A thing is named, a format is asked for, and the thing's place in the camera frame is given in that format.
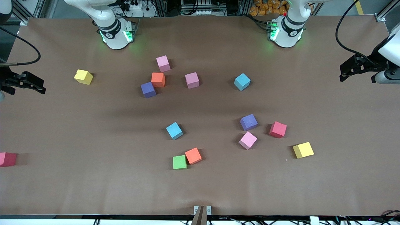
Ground red foam cube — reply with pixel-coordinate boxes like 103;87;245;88
269;121;288;138
0;152;17;168

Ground purple foam cube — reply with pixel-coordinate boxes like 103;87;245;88
140;82;157;99
240;114;259;131

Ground orange foam cube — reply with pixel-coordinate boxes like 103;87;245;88
151;72;166;88
185;147;203;165

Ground pink foam cube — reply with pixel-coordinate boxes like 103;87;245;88
185;72;200;89
156;55;171;73
238;131;258;150

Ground yellow foam cube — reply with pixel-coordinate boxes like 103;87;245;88
292;142;315;159
74;69;94;85

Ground brown paper table cover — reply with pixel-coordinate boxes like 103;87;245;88
0;15;400;217

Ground bag of orange items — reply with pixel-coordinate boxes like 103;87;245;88
249;0;288;17

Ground blue foam cube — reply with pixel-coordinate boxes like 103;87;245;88
166;122;184;140
234;73;251;91

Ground white power strip with plugs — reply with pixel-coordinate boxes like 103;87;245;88
120;0;157;18

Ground green foam cube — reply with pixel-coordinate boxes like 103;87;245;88
172;155;188;170

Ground brown wooden strip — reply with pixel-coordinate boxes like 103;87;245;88
191;205;208;225

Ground aluminium frame rail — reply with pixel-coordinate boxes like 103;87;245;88
377;0;400;19
12;0;47;23

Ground tangled black cables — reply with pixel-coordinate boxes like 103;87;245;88
184;211;400;225

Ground small metal table bracket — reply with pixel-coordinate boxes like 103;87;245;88
194;205;212;215

